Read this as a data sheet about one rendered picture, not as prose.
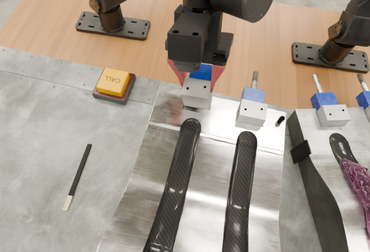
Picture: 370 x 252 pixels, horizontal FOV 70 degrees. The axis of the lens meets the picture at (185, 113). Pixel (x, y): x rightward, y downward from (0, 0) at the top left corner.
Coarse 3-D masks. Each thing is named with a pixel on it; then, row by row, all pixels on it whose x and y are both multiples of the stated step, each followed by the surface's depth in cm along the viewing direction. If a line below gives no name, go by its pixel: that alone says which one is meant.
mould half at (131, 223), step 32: (160, 96) 54; (160, 128) 51; (224, 128) 51; (256, 128) 51; (160, 160) 48; (224, 160) 48; (256, 160) 48; (128, 192) 45; (160, 192) 45; (192, 192) 46; (224, 192) 46; (256, 192) 46; (128, 224) 40; (192, 224) 41; (256, 224) 43
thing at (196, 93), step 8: (200, 72) 50; (208, 72) 50; (184, 80) 48; (192, 80) 48; (200, 80) 48; (208, 80) 49; (184, 88) 48; (192, 88) 48; (200, 88) 47; (208, 88) 47; (184, 96) 48; (192, 96) 47; (200, 96) 47; (208, 96) 47; (184, 104) 52; (192, 104) 51; (200, 104) 50; (208, 104) 49
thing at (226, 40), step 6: (186, 6) 38; (192, 12) 38; (204, 12) 37; (210, 12) 38; (222, 36) 43; (228, 36) 43; (222, 42) 42; (228, 42) 42; (222, 48) 40; (228, 48) 40; (216, 54) 41; (222, 54) 41; (228, 54) 40
